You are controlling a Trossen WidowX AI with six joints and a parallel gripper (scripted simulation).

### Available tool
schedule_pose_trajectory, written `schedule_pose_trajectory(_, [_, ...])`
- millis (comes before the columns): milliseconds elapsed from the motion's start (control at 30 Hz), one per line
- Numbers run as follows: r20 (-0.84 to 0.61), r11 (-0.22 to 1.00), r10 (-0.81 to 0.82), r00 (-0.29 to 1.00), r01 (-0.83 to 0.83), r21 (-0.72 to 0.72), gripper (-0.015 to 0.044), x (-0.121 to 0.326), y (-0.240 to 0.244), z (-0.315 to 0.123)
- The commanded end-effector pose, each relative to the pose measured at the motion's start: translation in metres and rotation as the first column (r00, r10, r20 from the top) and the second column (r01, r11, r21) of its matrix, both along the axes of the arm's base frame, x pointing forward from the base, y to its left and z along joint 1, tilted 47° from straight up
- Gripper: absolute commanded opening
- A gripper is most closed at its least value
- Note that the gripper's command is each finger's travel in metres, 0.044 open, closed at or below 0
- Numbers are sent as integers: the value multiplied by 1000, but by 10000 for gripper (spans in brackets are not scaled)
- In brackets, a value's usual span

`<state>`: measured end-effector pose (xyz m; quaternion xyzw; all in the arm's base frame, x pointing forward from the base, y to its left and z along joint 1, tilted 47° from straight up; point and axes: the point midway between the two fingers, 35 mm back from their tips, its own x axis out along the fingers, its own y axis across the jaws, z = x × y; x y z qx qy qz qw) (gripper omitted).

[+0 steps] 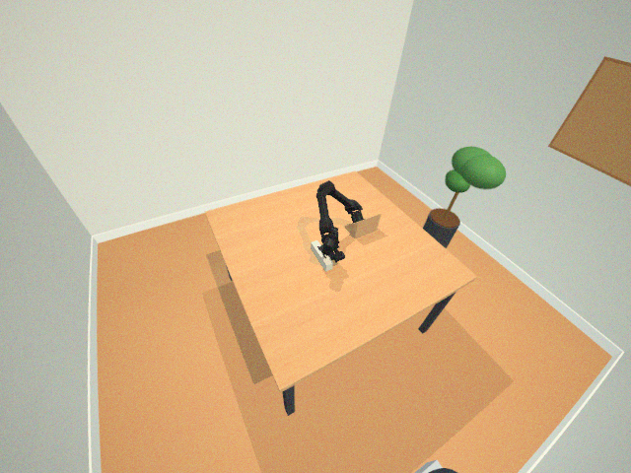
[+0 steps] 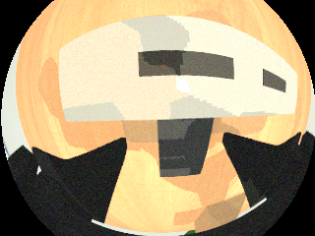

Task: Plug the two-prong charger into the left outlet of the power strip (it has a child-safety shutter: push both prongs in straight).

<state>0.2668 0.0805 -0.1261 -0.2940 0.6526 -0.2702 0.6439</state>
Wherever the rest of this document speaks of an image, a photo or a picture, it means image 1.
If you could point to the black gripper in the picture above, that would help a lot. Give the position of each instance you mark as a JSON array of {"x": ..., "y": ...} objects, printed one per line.
[{"x": 339, "y": 255}]

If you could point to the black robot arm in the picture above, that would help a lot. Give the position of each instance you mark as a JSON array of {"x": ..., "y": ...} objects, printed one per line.
[{"x": 325, "y": 223}]

